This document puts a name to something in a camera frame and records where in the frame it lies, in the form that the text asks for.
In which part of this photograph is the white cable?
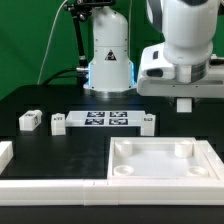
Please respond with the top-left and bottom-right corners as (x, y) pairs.
(37, 0), (69, 86)

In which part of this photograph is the black cable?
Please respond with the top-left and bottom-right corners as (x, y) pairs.
(42, 67), (90, 86)

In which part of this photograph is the white marker base plate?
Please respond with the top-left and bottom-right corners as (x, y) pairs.
(66, 110), (145, 127)

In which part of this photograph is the white U-shaped obstacle fence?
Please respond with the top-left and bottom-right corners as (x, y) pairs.
(0, 143), (224, 206)

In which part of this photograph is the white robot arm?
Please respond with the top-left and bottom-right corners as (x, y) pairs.
(84, 0), (224, 98)

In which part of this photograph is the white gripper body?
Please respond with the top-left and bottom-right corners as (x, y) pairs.
(137, 44), (224, 98)

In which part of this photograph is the white square tabletop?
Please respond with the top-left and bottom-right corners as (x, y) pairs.
(107, 137), (218, 180)

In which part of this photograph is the black camera stand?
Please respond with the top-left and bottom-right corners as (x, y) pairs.
(64, 0), (116, 74)

